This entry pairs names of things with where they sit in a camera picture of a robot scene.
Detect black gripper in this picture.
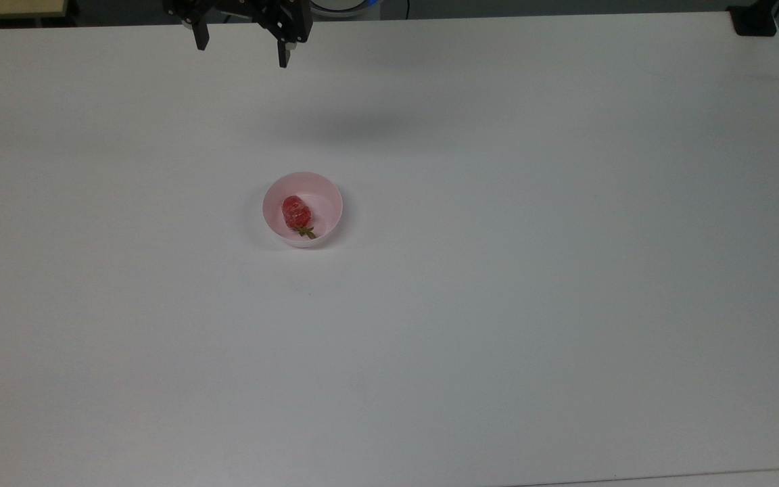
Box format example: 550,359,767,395
163,0,314,69

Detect red strawberry with green leaves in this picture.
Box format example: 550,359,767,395
281,195,318,240

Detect pink plastic bowl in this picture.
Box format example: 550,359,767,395
262,171,344,250

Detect beige wooden desk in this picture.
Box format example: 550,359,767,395
0,0,70,21

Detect black camera pole with clamp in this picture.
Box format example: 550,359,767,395
726,0,779,37

